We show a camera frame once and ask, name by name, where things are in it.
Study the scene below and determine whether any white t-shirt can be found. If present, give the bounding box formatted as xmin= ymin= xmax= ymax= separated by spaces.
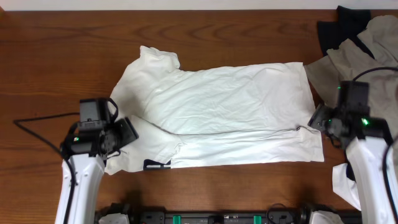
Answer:
xmin=105 ymin=46 xmax=324 ymax=174

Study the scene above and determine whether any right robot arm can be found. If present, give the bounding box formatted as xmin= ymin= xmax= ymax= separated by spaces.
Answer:
xmin=308 ymin=105 xmax=397 ymax=223

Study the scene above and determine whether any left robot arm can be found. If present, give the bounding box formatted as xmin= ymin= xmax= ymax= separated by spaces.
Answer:
xmin=55 ymin=118 xmax=139 ymax=223

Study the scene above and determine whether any white garment at right edge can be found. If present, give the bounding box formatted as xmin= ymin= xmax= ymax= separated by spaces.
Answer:
xmin=332 ymin=163 xmax=361 ymax=211

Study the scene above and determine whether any grey-beige garment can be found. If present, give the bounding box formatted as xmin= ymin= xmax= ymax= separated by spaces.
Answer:
xmin=305 ymin=15 xmax=397 ymax=136

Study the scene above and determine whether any black garment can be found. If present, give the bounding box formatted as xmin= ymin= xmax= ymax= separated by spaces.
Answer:
xmin=317 ymin=6 xmax=374 ymax=58

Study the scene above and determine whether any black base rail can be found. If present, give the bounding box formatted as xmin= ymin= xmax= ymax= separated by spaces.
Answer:
xmin=93 ymin=203 xmax=362 ymax=224

